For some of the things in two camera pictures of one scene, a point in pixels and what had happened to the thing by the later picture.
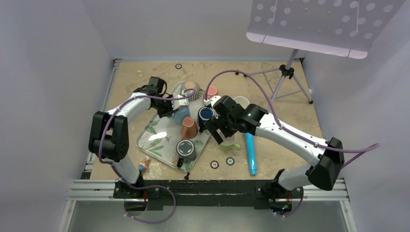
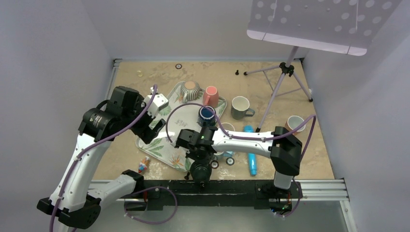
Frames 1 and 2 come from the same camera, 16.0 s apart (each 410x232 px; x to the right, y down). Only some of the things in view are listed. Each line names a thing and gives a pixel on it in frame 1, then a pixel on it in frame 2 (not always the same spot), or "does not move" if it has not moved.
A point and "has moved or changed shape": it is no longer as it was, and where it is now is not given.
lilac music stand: (343, 28) does not move
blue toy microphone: (250, 141) does not move
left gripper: (168, 112) → (145, 132)
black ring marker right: (229, 161) does not move
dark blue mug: (204, 114) does not move
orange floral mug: (189, 128) → (293, 121)
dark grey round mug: (185, 149) has moved or changed shape
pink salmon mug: (212, 91) does not move
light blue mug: (180, 114) → (226, 154)
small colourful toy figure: (143, 166) does not move
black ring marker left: (214, 165) does not move
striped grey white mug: (191, 84) does not move
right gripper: (213, 124) → (191, 154)
